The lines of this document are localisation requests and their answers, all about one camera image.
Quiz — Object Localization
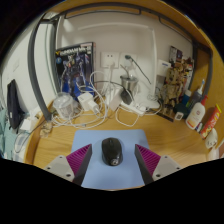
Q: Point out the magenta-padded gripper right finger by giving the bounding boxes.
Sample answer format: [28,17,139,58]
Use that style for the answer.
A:
[134,144,183,186]

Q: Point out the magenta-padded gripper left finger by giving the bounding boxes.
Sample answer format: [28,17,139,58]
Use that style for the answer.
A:
[44,143,94,187]

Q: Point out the black computer mouse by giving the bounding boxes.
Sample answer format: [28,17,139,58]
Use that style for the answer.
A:
[101,137,124,167]

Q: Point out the light blue mouse pad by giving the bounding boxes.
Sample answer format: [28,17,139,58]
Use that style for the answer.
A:
[71,128,150,190]

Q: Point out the small beige figurine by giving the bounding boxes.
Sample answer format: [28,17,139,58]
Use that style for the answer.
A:
[39,121,54,138]

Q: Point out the small white cube clock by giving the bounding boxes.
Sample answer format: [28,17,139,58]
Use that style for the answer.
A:
[174,111,185,122]

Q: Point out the white printed mug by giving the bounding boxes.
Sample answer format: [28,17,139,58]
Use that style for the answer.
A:
[205,128,219,150]

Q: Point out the dark green box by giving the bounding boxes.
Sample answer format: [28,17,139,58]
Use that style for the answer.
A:
[173,102,191,120]

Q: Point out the clear plastic container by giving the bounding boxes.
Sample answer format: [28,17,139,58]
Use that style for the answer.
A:
[52,92,75,120]

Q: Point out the white red-capped pump bottle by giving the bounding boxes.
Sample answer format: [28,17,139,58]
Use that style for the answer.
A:
[185,95,208,130]

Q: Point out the red yellow-lidded chips can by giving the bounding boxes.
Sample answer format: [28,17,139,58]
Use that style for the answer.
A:
[200,103,223,140]

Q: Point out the teal checked bedding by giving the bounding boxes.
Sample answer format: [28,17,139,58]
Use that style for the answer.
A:
[0,108,18,158]

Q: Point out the white power strip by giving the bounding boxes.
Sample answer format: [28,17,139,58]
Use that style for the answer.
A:
[119,99,148,117]

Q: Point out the white charger block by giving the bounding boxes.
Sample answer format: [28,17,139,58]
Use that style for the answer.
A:
[78,92,100,114]

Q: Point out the brown robot figure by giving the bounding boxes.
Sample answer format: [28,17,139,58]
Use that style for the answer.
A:
[159,66,188,118]

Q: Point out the silver gooseneck desk lamp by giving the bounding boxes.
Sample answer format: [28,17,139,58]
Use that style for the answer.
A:
[119,54,153,98]

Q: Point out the colourful printed box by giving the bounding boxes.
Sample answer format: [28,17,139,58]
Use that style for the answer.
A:
[168,45,194,73]

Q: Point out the white charger cable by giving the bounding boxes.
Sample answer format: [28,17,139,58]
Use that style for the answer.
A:
[51,69,113,130]

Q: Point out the white power strip cable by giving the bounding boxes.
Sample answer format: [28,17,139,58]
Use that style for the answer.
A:
[114,104,164,128]

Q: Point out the dark grey metal frame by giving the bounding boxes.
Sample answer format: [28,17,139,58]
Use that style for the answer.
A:
[27,1,214,122]

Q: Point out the white blue-labelled wall box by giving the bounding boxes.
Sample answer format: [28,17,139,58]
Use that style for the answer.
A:
[157,59,172,79]

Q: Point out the white wall socket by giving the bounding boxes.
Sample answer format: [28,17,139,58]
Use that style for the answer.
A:
[119,52,138,68]
[100,51,119,69]

